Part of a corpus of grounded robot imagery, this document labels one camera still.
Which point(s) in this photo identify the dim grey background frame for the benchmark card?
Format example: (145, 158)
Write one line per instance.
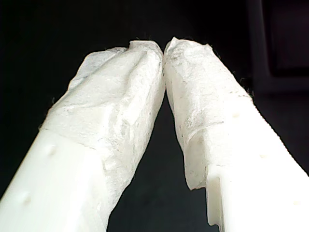
(258, 48)

